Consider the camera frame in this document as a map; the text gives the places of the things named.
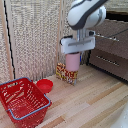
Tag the brown drawer cabinet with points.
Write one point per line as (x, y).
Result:
(111, 50)

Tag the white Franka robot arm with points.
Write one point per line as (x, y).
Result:
(86, 15)

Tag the pink plastic cup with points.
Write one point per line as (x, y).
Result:
(72, 61)

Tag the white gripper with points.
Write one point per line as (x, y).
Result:
(77, 45)

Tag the red shopping basket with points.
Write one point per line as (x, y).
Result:
(23, 101)

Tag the woven room divider screen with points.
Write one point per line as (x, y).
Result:
(33, 36)

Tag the colourful printed cardboard box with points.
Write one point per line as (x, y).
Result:
(66, 76)

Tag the red plastic bowl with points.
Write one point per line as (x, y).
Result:
(44, 85)

